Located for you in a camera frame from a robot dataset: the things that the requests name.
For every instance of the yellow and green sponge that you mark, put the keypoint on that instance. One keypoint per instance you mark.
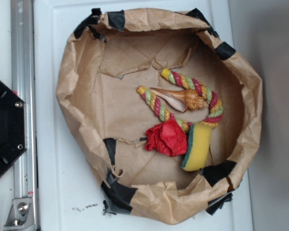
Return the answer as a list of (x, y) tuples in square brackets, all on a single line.
[(198, 147)]

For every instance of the brown paper-lined bin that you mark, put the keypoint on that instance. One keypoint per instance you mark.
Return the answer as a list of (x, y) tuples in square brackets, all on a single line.
[(106, 58)]

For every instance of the crumpled red paper ball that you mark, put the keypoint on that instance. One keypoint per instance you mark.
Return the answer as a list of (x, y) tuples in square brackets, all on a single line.
[(167, 138)]

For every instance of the brown conch seashell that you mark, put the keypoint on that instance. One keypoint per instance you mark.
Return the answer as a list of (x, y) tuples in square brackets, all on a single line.
[(182, 100)]

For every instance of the multicolour twisted rope toy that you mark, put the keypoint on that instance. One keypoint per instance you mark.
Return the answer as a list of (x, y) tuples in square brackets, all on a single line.
[(163, 113)]

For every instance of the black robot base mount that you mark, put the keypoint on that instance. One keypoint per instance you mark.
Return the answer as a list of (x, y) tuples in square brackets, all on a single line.
[(12, 128)]

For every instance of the aluminium extrusion rail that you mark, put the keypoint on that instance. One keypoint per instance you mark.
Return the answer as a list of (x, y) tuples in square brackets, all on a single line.
[(23, 82)]

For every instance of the metal corner bracket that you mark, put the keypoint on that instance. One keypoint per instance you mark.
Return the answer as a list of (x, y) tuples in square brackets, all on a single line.
[(21, 215)]

